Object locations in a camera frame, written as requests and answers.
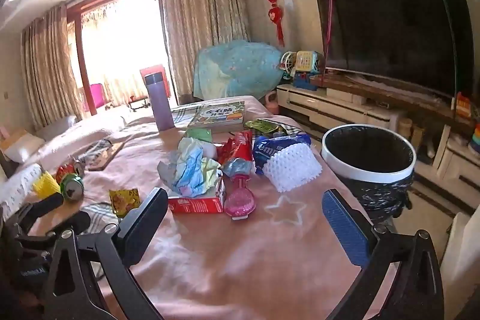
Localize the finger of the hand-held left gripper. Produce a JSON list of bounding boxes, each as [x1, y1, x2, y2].
[[15, 193, 65, 227], [37, 211, 92, 236]]

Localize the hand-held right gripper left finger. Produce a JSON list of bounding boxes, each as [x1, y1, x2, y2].
[[39, 187, 169, 320]]

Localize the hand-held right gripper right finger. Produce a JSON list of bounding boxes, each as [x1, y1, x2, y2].
[[322, 189, 447, 320]]

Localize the white round bowl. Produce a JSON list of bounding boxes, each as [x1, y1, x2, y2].
[[321, 124, 418, 221]]

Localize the blue plastic bag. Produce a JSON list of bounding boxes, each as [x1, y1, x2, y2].
[[252, 133, 313, 176]]

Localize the yellow plastic object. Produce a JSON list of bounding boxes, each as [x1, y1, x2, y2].
[[32, 172, 61, 198]]

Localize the green drink can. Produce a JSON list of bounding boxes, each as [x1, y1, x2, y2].
[[60, 172, 85, 201]]

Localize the yellow snack packet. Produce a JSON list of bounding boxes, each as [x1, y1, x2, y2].
[[109, 189, 141, 219]]

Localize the red crumpled wrapper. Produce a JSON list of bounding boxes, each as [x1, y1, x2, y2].
[[55, 164, 77, 182]]

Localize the red cardboard box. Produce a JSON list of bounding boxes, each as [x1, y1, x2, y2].
[[167, 174, 226, 214]]

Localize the white cushion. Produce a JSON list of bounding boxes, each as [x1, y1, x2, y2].
[[0, 129, 46, 165]]

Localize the crumpled paper wad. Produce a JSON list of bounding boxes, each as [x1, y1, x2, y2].
[[157, 138, 223, 198]]

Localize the wooden picture board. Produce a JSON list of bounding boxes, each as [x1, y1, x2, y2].
[[86, 140, 126, 171]]

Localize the white covered sofa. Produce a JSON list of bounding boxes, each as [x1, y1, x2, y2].
[[0, 106, 132, 216]]

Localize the white foam fruit net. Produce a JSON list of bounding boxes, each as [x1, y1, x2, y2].
[[261, 145, 323, 192]]

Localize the pink glitter bottle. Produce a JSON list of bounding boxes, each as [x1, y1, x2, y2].
[[224, 172, 257, 221]]

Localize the green carton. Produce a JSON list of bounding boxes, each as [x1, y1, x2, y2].
[[184, 127, 214, 144]]

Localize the plaid cloth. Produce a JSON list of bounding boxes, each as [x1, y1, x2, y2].
[[170, 103, 205, 127]]

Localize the red snack bag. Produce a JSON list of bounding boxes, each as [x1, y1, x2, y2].
[[217, 130, 256, 178]]

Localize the black metal stand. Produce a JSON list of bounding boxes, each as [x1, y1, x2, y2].
[[127, 97, 151, 111]]

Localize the pink chair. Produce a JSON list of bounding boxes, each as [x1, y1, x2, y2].
[[90, 82, 106, 109]]

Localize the white television cabinet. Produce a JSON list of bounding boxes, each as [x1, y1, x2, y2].
[[275, 82, 480, 216]]

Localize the purple thermos bottle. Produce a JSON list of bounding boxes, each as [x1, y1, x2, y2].
[[144, 72, 176, 132]]

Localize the beige patterned curtain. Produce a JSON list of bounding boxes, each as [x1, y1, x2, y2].
[[20, 5, 83, 131], [161, 0, 250, 105]]

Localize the green snack wrapper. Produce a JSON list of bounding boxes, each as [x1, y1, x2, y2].
[[245, 118, 287, 137]]

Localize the red chair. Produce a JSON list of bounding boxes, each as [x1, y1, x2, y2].
[[139, 63, 172, 99]]

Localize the rainbow stacking toy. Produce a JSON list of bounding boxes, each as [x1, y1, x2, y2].
[[469, 125, 480, 156]]

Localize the blue toy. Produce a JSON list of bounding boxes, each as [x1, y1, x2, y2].
[[292, 73, 314, 89]]

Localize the red yellow toy box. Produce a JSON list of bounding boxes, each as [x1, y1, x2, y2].
[[455, 92, 475, 122]]

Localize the colourful plastic toy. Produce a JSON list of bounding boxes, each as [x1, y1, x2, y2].
[[294, 50, 325, 75]]

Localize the white fan toy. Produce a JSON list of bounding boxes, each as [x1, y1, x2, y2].
[[279, 51, 298, 75]]

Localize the black television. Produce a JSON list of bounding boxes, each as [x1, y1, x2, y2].
[[314, 0, 477, 99]]

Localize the pink rod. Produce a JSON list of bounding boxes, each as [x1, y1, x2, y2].
[[324, 0, 334, 69]]

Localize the red wooden door frame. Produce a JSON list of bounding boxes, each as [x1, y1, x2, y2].
[[67, 0, 173, 114]]

